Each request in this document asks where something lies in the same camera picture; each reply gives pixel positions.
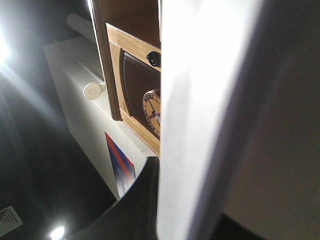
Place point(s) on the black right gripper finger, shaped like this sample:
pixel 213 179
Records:
pixel 134 216

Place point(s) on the white paper sheet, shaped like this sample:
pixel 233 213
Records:
pixel 240 121

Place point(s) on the red blue sticker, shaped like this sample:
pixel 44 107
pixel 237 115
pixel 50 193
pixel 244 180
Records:
pixel 123 168

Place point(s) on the ceiling air vent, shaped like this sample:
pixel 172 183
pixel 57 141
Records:
pixel 9 220

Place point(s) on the white round knob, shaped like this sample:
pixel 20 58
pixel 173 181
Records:
pixel 93 90

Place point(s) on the wooden clock plaque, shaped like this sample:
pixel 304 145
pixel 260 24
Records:
pixel 136 67

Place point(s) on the white cabinet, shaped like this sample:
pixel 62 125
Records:
pixel 73 64

